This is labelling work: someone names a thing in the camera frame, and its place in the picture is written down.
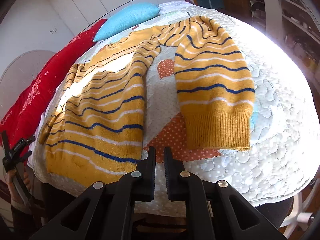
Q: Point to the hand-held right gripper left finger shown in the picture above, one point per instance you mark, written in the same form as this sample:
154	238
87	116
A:
150	177

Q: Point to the patchwork quilt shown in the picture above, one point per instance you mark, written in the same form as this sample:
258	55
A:
275	142

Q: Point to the person's left hand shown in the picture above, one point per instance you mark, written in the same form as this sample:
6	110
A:
17	187

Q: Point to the light blue pillow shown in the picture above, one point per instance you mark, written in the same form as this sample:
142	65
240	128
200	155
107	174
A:
127	17

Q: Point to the cluttered shelf unit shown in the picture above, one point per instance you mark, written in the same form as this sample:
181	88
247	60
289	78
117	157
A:
295	25

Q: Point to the red snowflake blanket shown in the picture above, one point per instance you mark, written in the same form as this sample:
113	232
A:
37	92

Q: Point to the white wall socket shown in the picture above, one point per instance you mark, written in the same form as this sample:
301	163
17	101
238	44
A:
52	30

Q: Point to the yellow striped knit sweater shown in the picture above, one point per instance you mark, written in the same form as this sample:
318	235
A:
100	117

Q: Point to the white wardrobe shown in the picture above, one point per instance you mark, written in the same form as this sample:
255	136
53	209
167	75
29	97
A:
87	0

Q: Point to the white chair base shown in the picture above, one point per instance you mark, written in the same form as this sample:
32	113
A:
300	212

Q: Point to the white round panel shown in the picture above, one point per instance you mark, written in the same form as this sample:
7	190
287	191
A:
22	67

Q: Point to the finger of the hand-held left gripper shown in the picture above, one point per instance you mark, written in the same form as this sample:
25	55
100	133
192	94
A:
23	157
23	143

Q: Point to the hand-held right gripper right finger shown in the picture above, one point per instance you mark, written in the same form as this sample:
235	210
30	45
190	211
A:
170	178

